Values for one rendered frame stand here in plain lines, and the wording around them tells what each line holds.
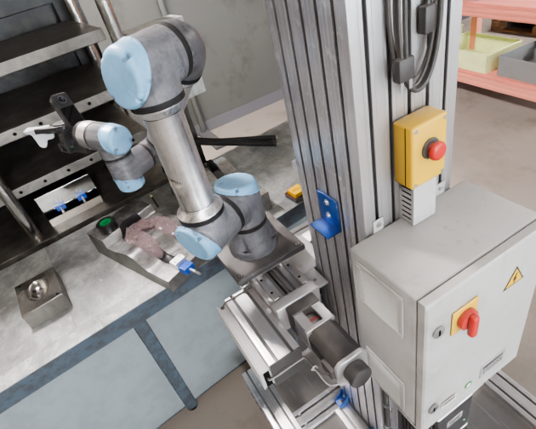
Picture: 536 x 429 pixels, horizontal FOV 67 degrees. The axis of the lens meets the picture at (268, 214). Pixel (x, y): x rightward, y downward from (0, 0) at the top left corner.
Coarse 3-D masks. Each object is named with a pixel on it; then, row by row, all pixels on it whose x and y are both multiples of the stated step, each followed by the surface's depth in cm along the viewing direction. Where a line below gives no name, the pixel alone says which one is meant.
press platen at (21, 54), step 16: (32, 32) 222; (48, 32) 208; (64, 32) 197; (80, 32) 186; (96, 32) 184; (0, 48) 202; (16, 48) 191; (32, 48) 180; (48, 48) 176; (64, 48) 179; (80, 48) 183; (0, 64) 168; (16, 64) 171; (32, 64) 175
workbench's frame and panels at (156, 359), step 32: (288, 224) 181; (192, 288) 164; (224, 288) 174; (128, 320) 152; (160, 320) 161; (192, 320) 171; (64, 352) 136; (96, 352) 150; (128, 352) 158; (160, 352) 168; (192, 352) 179; (224, 352) 191; (32, 384) 139; (64, 384) 147; (96, 384) 155; (128, 384) 165; (160, 384) 175; (192, 384) 187; (0, 416) 137; (32, 416) 145; (64, 416) 153; (96, 416) 162; (128, 416) 172; (160, 416) 184
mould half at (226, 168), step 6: (216, 162) 189; (222, 162) 188; (228, 162) 188; (204, 168) 187; (222, 168) 186; (228, 168) 186; (234, 168) 187; (210, 174) 184; (210, 180) 182; (264, 192) 169; (264, 198) 169; (264, 204) 171; (270, 204) 173
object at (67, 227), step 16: (96, 176) 238; (144, 176) 226; (160, 176) 222; (112, 192) 219; (128, 192) 215; (144, 192) 215; (0, 208) 233; (32, 208) 224; (96, 208) 209; (112, 208) 208; (0, 224) 218; (16, 224) 214; (48, 224) 207; (64, 224) 204; (80, 224) 202; (0, 240) 204; (16, 240) 201; (48, 240) 196; (0, 256) 193; (16, 256) 190
